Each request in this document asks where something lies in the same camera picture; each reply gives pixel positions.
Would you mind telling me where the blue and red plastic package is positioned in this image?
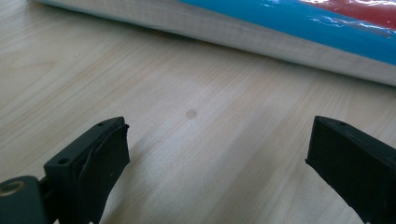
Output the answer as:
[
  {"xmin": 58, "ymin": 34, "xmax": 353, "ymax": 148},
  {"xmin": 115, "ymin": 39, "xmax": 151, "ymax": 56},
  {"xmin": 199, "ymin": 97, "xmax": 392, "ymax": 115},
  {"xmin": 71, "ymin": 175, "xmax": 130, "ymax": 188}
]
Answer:
[{"xmin": 33, "ymin": 0, "xmax": 396, "ymax": 87}]

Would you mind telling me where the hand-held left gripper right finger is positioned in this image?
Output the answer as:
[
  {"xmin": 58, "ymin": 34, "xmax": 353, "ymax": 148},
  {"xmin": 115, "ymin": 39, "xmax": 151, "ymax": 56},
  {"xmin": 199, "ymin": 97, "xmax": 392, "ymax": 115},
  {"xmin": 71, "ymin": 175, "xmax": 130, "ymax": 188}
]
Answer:
[{"xmin": 304, "ymin": 115, "xmax": 396, "ymax": 224}]

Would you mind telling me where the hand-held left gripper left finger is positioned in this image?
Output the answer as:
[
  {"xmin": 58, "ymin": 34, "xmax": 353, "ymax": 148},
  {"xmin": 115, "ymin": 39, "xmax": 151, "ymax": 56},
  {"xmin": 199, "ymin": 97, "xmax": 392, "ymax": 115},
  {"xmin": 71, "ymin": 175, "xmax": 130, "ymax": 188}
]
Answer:
[{"xmin": 43, "ymin": 116, "xmax": 131, "ymax": 224}]

